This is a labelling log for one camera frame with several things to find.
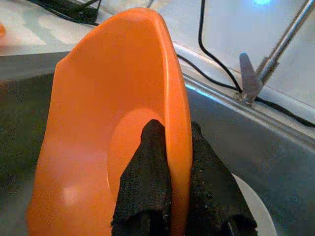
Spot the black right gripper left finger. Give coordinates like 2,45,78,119
110,119,173,236

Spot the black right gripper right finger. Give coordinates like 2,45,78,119
187,120,258,236

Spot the orange plastic bowl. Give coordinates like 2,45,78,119
26,7,193,236

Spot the white plate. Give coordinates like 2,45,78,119
228,173,278,236

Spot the stainless steel sink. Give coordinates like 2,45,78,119
0,51,315,236

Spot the chrome faucet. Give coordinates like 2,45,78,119
237,0,315,104

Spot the black power adapter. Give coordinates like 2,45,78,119
28,0,103,27

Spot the black power cable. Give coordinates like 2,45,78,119
255,96,315,128
197,0,244,93

